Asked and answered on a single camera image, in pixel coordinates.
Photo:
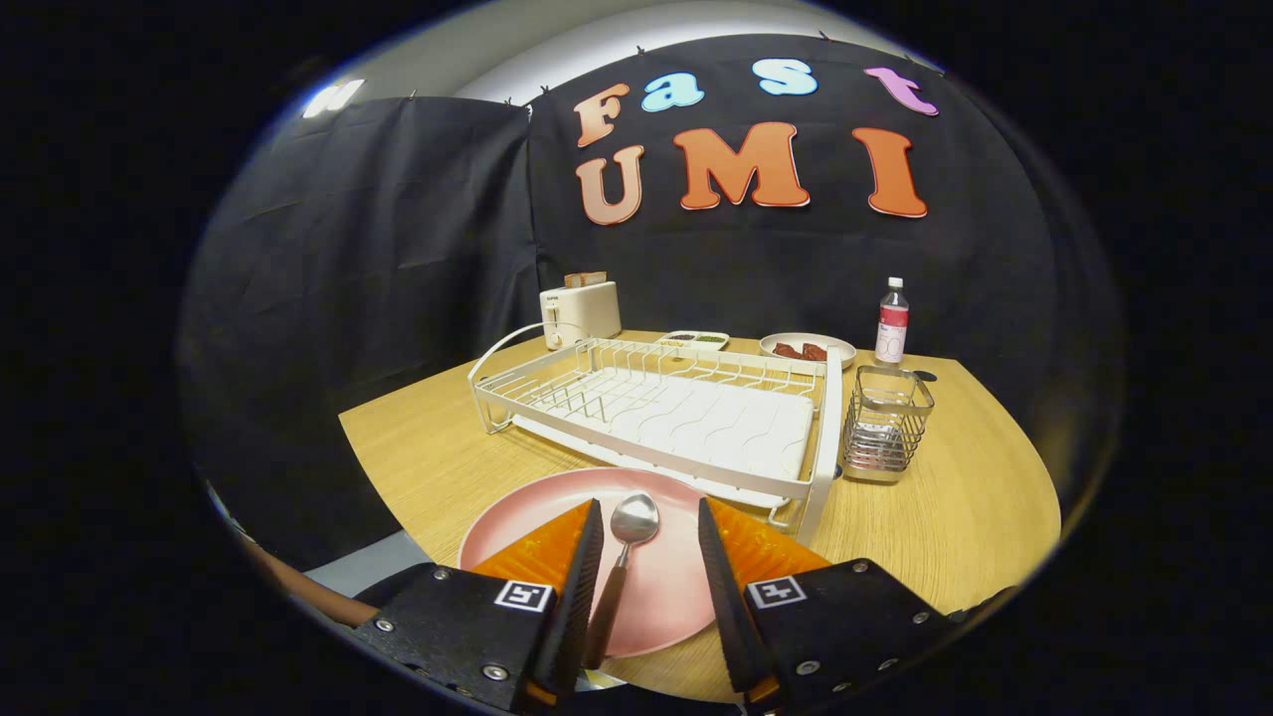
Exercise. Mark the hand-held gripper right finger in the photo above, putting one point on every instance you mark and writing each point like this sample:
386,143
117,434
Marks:
736,626

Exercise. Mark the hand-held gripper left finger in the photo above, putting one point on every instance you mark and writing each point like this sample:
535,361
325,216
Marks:
572,617

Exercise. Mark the pink plate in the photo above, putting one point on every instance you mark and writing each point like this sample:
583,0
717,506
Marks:
666,587

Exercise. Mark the white divided dish with beans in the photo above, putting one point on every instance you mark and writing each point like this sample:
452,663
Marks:
693,344

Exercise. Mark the white round plate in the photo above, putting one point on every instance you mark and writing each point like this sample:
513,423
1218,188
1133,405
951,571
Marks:
840,348

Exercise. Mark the red meat piece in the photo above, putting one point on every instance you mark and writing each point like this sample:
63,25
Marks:
815,352
786,351

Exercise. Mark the white toaster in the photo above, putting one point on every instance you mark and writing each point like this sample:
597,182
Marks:
587,313

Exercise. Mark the clear bottle with red label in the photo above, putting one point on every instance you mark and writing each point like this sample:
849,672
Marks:
892,328

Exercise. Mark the black backdrop cloth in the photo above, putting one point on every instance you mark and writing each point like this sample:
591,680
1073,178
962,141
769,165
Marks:
398,298

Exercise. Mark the ceiling light panel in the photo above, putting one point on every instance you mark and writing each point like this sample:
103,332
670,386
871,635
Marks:
333,97

